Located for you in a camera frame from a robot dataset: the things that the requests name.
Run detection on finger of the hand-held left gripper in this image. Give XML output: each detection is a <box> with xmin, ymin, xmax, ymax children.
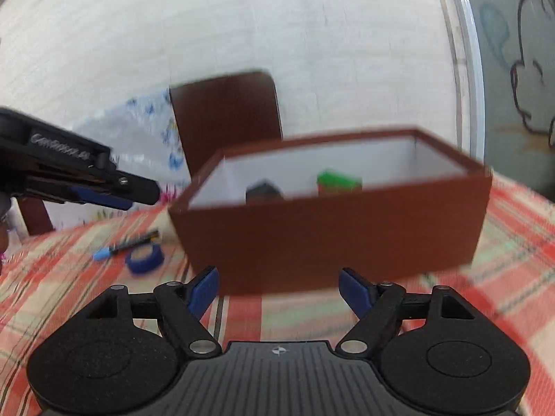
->
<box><xmin>70</xmin><ymin>167</ymin><xmax>161</xmax><ymax>211</ymax></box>

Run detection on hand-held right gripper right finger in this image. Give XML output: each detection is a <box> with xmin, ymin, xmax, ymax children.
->
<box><xmin>337</xmin><ymin>267</ymin><xmax>473</xmax><ymax>355</ymax></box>

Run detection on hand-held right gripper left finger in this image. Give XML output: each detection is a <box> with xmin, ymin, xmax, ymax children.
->
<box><xmin>87</xmin><ymin>266</ymin><xmax>220</xmax><ymax>358</ymax></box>

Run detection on brown cardboard box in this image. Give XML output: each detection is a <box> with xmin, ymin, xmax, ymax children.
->
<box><xmin>168</xmin><ymin>128</ymin><xmax>493</xmax><ymax>295</ymax></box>

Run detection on green printed box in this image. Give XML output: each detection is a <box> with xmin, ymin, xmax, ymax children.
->
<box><xmin>316</xmin><ymin>171</ymin><xmax>362</xmax><ymax>196</ymax></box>

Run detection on black tape roll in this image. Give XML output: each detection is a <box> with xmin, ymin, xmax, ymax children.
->
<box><xmin>246</xmin><ymin>180</ymin><xmax>284</xmax><ymax>202</ymax></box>

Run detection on black marker pen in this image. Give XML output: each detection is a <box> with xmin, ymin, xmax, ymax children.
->
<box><xmin>93</xmin><ymin>231</ymin><xmax>160</xmax><ymax>261</ymax></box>

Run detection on white floral plastic bag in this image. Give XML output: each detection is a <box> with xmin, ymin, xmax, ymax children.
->
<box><xmin>74</xmin><ymin>89</ymin><xmax>191</xmax><ymax>226</ymax></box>

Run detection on brown chair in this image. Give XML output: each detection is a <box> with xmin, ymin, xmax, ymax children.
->
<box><xmin>17</xmin><ymin>197</ymin><xmax>53</xmax><ymax>235</ymax></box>
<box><xmin>169</xmin><ymin>69</ymin><xmax>284</xmax><ymax>178</ymax></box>

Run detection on blue tape roll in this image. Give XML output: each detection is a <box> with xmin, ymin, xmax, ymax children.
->
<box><xmin>126</xmin><ymin>243</ymin><xmax>165</xmax><ymax>275</ymax></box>

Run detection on brown chair back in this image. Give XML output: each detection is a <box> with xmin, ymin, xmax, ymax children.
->
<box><xmin>169</xmin><ymin>69</ymin><xmax>284</xmax><ymax>178</ymax></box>

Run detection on white frame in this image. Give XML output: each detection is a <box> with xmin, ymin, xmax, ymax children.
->
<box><xmin>428</xmin><ymin>0</ymin><xmax>485</xmax><ymax>163</ymax></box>

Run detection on cartoon wall poster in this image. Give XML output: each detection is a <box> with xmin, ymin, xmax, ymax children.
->
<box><xmin>477</xmin><ymin>0</ymin><xmax>555</xmax><ymax>183</ymax></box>

